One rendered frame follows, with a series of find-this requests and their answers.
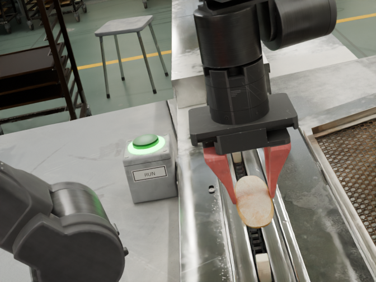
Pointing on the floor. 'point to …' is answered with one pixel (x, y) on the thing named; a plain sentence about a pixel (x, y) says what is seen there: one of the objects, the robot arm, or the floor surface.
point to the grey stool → (139, 24)
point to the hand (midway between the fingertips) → (252, 191)
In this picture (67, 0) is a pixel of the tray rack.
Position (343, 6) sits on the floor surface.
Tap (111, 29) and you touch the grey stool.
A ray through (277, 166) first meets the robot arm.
